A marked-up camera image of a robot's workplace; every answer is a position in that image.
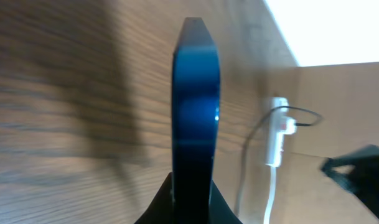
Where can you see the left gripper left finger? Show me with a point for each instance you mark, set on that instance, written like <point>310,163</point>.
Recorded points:
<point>160,210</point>

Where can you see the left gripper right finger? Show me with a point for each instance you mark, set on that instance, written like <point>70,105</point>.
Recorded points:
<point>219,211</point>

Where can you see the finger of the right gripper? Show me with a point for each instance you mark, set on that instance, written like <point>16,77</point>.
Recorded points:
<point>357,173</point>

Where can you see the blue smartphone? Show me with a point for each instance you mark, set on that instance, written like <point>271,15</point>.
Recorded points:
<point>195,108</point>

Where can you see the white charger adapter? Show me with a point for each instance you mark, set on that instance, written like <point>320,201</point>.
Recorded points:
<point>289,126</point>

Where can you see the white power strip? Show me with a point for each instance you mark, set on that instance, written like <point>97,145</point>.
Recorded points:
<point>275,137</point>

